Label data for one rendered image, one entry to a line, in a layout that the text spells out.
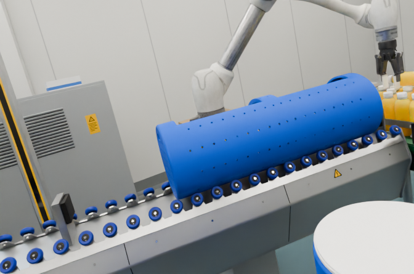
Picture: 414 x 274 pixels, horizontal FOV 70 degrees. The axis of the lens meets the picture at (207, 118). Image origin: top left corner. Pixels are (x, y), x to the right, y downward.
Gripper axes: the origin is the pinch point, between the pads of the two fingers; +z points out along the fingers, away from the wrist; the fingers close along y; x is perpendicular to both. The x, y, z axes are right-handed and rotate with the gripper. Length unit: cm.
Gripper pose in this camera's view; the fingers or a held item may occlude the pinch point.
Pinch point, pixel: (390, 82)
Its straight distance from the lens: 168.6
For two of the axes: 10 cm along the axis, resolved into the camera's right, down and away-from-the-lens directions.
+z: 2.1, 9.6, 1.9
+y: 2.9, 1.2, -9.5
